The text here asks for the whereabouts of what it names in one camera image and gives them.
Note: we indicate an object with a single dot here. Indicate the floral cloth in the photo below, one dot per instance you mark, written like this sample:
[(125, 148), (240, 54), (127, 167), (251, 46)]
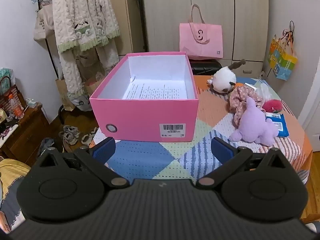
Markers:
[(240, 97)]

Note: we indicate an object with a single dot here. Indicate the orange soft item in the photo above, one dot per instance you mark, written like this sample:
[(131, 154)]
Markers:
[(238, 83)]

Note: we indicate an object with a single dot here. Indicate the orange drink bottle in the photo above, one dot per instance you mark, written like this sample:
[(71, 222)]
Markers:
[(16, 107)]

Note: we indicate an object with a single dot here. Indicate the white plush toy brown ear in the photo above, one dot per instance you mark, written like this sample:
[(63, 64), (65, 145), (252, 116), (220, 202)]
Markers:
[(223, 80)]

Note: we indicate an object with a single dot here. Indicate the teal patterned pack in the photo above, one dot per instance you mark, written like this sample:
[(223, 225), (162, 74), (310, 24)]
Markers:
[(6, 73)]

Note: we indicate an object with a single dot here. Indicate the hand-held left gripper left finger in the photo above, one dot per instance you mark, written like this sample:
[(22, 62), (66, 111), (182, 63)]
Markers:
[(103, 150)]

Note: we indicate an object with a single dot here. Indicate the black suitcase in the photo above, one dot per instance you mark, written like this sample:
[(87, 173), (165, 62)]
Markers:
[(203, 67)]

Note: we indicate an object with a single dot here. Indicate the pink shoe box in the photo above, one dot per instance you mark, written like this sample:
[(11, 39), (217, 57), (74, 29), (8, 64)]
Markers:
[(140, 117)]

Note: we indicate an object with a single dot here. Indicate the brown paper bag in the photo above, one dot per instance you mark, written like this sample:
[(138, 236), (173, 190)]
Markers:
[(62, 92), (93, 85)]

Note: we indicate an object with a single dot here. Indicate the white door frame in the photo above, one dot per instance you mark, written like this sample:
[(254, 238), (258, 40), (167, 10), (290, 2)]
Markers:
[(308, 100)]

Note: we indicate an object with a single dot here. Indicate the light wood cabinet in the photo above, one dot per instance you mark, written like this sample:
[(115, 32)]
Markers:
[(127, 10)]

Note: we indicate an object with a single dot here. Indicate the pair of sneakers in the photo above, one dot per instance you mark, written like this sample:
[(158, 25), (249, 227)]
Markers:
[(88, 137)]

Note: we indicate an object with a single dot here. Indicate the dark wooden cabinet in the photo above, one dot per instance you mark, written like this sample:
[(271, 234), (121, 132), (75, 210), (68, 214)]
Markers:
[(27, 135)]

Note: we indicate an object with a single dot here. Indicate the purple plush toy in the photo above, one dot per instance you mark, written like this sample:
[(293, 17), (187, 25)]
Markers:
[(252, 125)]

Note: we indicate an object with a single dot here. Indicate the canvas tote bag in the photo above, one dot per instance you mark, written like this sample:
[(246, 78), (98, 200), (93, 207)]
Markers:
[(42, 27)]

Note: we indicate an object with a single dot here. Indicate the yellow quilt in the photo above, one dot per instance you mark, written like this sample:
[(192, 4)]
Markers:
[(12, 172)]

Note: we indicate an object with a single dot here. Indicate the white tissue pack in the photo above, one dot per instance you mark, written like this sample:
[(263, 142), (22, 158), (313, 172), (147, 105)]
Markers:
[(250, 86)]

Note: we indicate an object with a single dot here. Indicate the pink tote bag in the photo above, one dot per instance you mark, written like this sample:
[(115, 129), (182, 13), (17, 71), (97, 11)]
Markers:
[(200, 40)]

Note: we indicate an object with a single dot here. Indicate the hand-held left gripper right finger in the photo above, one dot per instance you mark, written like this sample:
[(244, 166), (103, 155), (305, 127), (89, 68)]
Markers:
[(222, 150)]

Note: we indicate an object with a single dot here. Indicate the patchwork blanket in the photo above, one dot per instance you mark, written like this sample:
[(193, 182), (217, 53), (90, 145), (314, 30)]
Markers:
[(150, 160)]

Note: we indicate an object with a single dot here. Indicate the woven basket bag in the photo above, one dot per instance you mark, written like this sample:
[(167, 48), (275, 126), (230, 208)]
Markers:
[(10, 93)]

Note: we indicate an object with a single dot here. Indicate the cream fleece pants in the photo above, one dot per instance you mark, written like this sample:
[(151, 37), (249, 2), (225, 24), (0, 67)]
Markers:
[(72, 75)]

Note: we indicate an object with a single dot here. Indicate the blue wet wipes pack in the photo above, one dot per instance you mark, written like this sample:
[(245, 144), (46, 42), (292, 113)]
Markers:
[(278, 125)]

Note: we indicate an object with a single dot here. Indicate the red and green plush toy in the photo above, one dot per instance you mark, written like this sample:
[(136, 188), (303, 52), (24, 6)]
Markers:
[(271, 105)]

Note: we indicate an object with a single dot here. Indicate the cream knit cardigan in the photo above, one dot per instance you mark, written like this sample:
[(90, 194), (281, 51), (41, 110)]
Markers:
[(77, 12)]

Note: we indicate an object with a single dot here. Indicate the grey sneaker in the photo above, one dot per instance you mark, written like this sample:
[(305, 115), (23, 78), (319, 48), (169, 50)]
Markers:
[(67, 138), (72, 131)]

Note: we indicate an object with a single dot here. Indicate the printed paper sheet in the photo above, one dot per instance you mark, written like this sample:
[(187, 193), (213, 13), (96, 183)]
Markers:
[(155, 90)]

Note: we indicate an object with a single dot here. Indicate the colourful paper bag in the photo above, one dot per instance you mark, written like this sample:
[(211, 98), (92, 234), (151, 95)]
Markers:
[(282, 60)]

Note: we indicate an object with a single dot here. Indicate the light wood wardrobe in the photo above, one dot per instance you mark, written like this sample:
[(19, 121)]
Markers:
[(212, 0)]

